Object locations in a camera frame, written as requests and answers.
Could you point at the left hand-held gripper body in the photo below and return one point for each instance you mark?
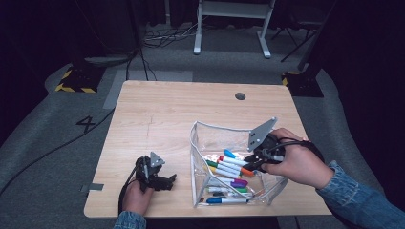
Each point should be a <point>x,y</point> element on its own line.
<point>154,160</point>

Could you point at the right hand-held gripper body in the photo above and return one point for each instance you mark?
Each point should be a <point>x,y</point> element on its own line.
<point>261,135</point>

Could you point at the orange cap white marker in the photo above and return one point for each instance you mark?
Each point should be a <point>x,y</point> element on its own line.
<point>247,172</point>

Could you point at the magenta cap white marker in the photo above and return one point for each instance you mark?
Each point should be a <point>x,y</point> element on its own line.
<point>242,181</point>

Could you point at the blue cap white marker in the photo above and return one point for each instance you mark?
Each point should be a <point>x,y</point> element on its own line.
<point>214,200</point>
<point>228,153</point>

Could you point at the purple cap white marker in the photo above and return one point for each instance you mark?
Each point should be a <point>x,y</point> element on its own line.
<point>237,184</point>

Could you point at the green cap white marker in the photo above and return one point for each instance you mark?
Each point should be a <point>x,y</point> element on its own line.
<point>242,190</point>
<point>210,163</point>

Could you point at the red cap white marker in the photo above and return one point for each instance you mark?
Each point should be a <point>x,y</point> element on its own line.
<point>221,158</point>

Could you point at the clear plastic zipper pouch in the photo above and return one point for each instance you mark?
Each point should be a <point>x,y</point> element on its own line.
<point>223,136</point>

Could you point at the yellow cap white marker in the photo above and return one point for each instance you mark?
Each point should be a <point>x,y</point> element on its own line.
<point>212,170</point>

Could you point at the black cap white marker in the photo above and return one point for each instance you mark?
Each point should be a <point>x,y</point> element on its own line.
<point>219,193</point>

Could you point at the person's left hand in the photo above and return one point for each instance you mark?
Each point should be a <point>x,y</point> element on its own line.
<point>135,200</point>

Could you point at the person's right hand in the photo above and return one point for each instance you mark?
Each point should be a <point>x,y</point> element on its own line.
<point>299,162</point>

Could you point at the dark round table grommet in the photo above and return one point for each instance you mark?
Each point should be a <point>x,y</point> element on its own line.
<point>240,96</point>

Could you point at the black stand base yellow edge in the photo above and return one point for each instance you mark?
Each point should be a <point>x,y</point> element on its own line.
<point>302,86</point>

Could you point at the grey tape strip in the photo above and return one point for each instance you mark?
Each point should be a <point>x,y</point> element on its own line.
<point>94,187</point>

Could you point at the black folding stand legs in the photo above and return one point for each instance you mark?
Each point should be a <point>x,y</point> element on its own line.
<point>297,48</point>

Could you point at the dark stand column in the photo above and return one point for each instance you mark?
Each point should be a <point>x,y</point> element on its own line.
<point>315,54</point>

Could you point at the black yellow striped stand base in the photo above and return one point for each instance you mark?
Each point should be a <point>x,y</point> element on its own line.
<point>82,79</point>

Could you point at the grey flat stand base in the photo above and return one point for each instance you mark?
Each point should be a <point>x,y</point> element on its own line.
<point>108,60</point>

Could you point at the white metal stand frame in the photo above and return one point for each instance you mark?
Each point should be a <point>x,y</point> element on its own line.
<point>234,9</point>

